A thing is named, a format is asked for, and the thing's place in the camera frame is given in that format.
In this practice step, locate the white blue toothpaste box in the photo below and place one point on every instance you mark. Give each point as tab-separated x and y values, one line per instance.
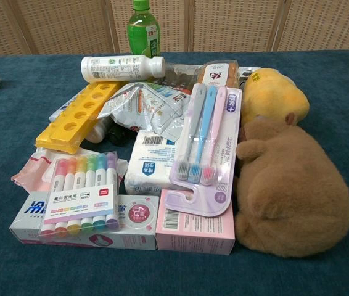
131	229

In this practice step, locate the pink cardboard box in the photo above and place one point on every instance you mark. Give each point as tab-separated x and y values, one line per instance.
196	232

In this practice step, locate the pink white plastic bag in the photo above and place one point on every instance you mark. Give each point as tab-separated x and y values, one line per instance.
35	172

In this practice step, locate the white plastic milk bottle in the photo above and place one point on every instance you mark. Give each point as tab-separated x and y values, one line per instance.
122	68

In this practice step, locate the folding woven screen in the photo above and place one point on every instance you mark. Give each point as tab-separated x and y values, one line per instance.
254	24

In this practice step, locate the small black bottle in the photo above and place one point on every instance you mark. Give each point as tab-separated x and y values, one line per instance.
117	135

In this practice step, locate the crumpled silver snack bag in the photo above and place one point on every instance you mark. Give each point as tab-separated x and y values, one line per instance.
143	106

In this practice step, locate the green tea bottle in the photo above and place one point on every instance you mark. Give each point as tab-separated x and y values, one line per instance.
143	34

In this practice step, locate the yellow plastic ice tray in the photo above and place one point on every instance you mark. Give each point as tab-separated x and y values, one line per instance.
79	118

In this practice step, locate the highlighter marker set pack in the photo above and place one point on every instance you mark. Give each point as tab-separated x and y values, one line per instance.
82	194

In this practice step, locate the dark snack packet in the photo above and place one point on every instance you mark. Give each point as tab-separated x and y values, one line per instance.
177	77

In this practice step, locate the toothbrush three-pack blister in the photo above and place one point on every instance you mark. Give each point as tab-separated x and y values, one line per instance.
206	138

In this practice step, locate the white tissue pack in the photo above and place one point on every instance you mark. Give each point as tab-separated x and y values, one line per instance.
150	166

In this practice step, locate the brown plush capybara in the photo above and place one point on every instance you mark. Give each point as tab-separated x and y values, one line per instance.
288	191

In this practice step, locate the white blue tube package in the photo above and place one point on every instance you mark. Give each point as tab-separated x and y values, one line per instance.
59	109

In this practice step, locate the packaged bread rolls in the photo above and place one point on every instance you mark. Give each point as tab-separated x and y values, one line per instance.
220	75

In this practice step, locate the yellow plush toy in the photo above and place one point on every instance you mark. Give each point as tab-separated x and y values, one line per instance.
273	95

